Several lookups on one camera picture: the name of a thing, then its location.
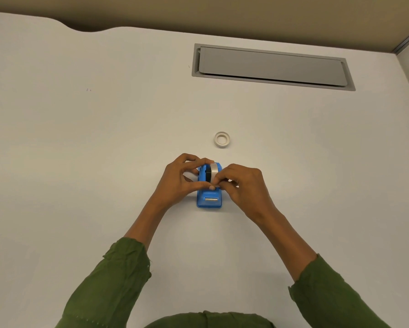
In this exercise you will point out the blue tape dispenser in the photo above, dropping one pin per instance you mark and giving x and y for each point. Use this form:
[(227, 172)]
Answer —
[(209, 198)]

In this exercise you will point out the person's right forearm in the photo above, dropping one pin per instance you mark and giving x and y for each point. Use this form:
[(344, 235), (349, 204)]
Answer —
[(310, 269)]

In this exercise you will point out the person's right hand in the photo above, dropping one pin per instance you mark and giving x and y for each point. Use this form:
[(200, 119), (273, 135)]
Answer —
[(249, 191)]

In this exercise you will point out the person's left thumb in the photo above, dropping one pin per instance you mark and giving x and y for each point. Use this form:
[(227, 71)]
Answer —
[(199, 186)]

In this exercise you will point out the white tape roll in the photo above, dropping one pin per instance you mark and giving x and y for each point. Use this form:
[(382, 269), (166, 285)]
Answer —
[(222, 139)]

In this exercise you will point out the person's left forearm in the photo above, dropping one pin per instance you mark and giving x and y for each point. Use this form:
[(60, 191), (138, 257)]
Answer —
[(122, 266)]

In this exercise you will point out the person's left middle finger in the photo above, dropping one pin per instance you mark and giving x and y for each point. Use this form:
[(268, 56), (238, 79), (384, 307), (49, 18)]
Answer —
[(192, 170)]

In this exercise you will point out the person's left hand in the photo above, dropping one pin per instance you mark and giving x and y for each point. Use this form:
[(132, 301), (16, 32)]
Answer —
[(172, 182)]

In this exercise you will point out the person's green shirt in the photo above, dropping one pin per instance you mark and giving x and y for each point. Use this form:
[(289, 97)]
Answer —
[(208, 321)]

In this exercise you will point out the person's right thumb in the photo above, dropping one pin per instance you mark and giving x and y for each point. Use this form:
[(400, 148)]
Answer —
[(229, 186)]

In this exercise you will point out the clear tape roll black core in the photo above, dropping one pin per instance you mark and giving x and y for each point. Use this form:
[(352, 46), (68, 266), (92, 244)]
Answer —
[(211, 172)]

